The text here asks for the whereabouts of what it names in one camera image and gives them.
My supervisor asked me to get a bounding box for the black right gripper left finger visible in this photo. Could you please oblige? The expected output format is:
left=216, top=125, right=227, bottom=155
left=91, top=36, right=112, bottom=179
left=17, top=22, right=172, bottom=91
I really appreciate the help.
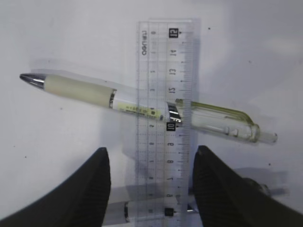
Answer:
left=0, top=148, right=111, bottom=227

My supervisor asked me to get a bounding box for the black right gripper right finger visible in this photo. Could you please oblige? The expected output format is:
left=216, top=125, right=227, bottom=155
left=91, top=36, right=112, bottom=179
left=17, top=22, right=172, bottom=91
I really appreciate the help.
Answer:
left=192, top=145, right=303, bottom=227

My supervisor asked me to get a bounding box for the grey grip pen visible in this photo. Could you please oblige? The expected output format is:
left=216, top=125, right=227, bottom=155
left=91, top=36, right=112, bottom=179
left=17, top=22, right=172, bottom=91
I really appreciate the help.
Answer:
left=103, top=177, right=289, bottom=225

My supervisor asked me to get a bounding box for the cream grip pen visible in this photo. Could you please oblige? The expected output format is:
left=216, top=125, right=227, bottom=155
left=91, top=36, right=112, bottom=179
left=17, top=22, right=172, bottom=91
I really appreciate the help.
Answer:
left=19, top=73, right=278, bottom=144

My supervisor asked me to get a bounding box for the clear plastic ruler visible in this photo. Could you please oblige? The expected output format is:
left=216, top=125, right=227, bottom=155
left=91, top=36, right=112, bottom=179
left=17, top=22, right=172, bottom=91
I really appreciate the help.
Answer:
left=134, top=19, right=195, bottom=227

